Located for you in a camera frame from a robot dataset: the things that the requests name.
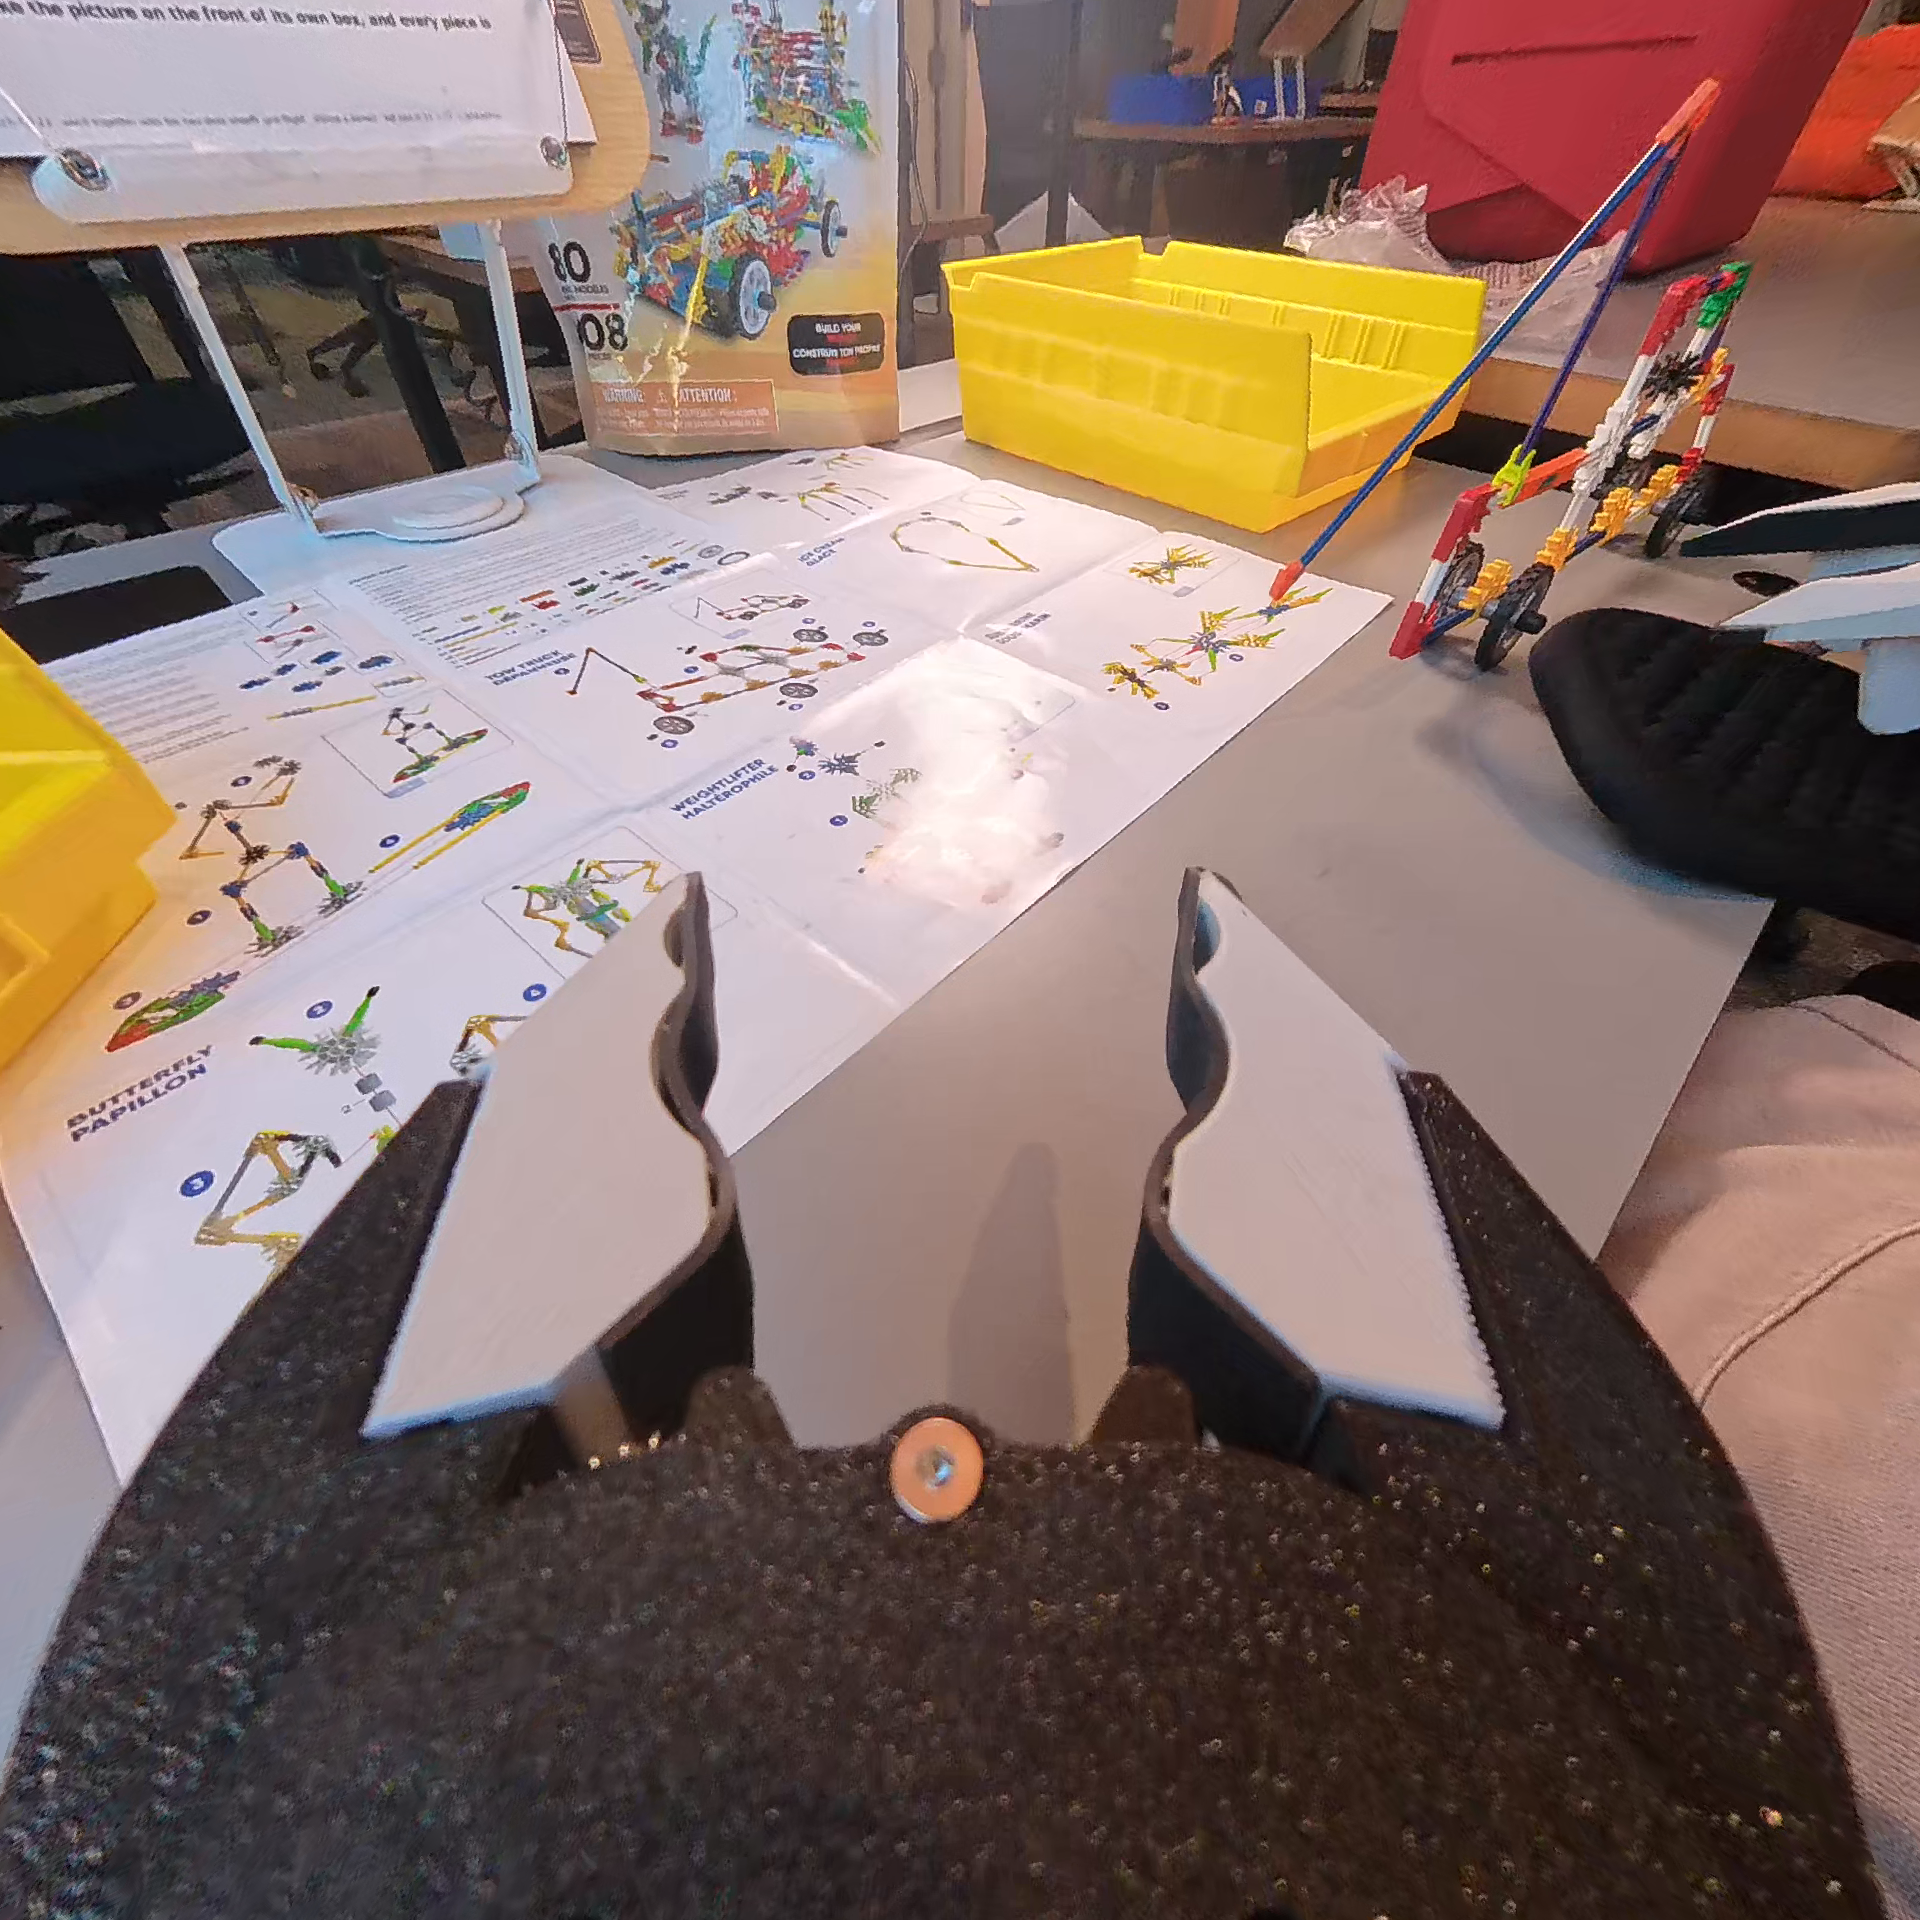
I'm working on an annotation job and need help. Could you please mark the grey desk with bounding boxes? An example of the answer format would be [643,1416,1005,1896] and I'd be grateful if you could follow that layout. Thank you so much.
[0,420,1781,1773]

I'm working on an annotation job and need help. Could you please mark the wooden document stand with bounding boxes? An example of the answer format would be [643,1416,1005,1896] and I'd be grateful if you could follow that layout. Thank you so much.
[0,0,652,265]

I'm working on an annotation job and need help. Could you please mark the yellow plastic bin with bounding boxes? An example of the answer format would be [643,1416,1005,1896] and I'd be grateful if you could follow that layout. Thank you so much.
[944,230,1489,537]
[0,622,183,1078]

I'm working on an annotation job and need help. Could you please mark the blue crate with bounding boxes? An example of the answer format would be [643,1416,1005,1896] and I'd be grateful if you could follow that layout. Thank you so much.
[1104,67,1237,130]

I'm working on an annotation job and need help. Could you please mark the black desk mat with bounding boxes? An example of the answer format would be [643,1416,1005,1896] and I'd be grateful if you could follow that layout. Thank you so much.
[0,558,234,668]

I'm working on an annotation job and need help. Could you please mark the clear plastic bag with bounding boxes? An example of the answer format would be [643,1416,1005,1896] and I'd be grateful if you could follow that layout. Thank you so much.
[1287,172,1479,281]

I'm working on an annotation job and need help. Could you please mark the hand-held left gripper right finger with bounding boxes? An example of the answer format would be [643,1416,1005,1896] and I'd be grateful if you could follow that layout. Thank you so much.
[1128,869,1510,1472]

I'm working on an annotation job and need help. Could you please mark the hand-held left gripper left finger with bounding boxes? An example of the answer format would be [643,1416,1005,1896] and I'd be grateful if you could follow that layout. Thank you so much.
[362,877,757,1472]

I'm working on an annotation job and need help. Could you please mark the white instruction sheet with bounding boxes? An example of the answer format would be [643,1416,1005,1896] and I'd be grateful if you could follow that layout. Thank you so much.
[0,443,1402,1482]

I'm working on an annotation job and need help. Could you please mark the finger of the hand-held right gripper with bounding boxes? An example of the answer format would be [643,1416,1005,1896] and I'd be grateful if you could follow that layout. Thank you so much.
[1681,480,1920,579]
[1723,566,1920,742]

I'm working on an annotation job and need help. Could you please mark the colourful cardboard toy box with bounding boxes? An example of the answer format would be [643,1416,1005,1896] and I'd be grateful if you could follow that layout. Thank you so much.
[507,0,907,461]

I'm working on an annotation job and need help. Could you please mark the blue rods with orange connector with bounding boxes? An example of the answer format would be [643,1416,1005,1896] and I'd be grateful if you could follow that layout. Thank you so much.
[1265,79,1732,608]

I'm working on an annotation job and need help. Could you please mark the red carry case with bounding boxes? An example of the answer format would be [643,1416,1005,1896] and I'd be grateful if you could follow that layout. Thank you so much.
[1359,0,1867,281]

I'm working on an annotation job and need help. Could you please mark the light background table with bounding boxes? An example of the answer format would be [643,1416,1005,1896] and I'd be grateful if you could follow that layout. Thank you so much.
[1467,187,1920,499]

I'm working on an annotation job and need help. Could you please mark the colourful rod and connector model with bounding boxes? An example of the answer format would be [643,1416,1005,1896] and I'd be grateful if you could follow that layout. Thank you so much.
[1387,259,1759,672]

